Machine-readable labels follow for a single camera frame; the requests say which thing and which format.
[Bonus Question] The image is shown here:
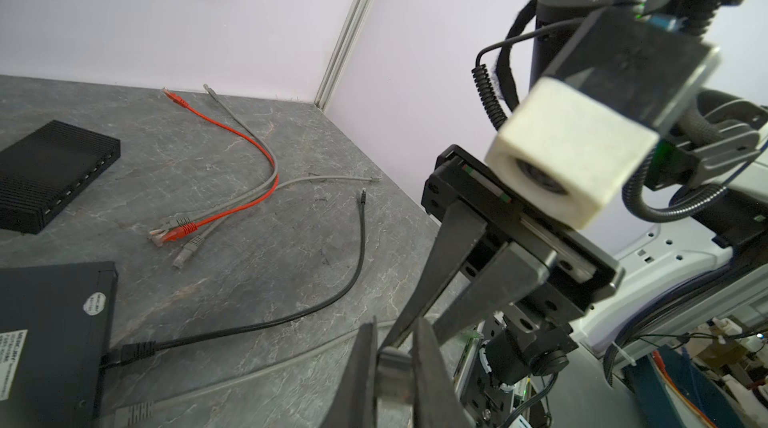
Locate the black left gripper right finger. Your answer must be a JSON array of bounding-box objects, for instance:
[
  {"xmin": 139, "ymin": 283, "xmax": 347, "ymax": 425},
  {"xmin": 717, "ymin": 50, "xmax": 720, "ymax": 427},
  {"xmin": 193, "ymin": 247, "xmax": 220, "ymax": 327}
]
[{"xmin": 411, "ymin": 318, "xmax": 472, "ymax": 428}]

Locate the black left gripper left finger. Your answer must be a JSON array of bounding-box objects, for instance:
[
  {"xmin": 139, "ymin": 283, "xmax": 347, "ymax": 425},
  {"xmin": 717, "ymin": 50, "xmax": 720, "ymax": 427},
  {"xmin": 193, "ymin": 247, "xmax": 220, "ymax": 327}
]
[{"xmin": 321, "ymin": 320, "xmax": 378, "ymax": 428}]

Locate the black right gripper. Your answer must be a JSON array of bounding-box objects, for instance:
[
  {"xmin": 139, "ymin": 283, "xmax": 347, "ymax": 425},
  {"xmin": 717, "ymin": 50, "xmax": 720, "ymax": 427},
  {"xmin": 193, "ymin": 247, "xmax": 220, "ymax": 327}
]
[{"xmin": 381, "ymin": 144, "xmax": 624, "ymax": 348}]

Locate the grey ethernet cable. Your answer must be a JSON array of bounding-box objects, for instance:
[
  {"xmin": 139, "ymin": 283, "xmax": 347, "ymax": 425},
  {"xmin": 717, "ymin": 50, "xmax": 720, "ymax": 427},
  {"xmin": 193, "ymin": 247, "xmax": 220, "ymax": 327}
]
[
  {"xmin": 148, "ymin": 83, "xmax": 280, "ymax": 244},
  {"xmin": 110, "ymin": 319, "xmax": 415, "ymax": 428},
  {"xmin": 172, "ymin": 174, "xmax": 380, "ymax": 270}
]

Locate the red ethernet cable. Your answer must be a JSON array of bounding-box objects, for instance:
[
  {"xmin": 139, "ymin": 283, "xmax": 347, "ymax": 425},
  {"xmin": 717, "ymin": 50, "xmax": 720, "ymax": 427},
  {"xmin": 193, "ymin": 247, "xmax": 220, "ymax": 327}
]
[{"xmin": 157, "ymin": 88, "xmax": 280, "ymax": 244}]

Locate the small ribbed black switch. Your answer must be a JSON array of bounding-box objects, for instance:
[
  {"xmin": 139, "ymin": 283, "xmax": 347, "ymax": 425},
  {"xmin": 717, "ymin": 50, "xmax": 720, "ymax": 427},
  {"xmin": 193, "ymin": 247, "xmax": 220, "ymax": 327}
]
[{"xmin": 1, "ymin": 120, "xmax": 121, "ymax": 234}]

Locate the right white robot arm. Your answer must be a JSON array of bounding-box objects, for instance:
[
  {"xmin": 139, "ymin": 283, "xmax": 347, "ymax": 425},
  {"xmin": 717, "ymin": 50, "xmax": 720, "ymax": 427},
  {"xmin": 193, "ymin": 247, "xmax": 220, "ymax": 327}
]
[{"xmin": 383, "ymin": 0, "xmax": 767, "ymax": 385}]

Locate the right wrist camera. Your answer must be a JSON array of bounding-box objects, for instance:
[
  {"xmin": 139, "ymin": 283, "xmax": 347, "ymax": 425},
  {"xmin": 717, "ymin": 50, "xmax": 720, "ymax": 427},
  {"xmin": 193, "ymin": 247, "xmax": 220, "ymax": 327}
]
[{"xmin": 484, "ymin": 8, "xmax": 721, "ymax": 229}]

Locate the black cable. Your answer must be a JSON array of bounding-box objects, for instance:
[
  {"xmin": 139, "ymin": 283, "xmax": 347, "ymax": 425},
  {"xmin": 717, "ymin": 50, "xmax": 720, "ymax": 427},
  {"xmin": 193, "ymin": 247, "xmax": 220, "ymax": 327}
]
[{"xmin": 100, "ymin": 189, "xmax": 368, "ymax": 369}]

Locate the aluminium corner frame post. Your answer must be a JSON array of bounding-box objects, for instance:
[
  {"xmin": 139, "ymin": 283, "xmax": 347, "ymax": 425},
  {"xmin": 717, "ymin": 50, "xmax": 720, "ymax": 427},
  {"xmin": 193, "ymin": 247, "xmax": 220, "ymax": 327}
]
[{"xmin": 313, "ymin": 0, "xmax": 374, "ymax": 111}]

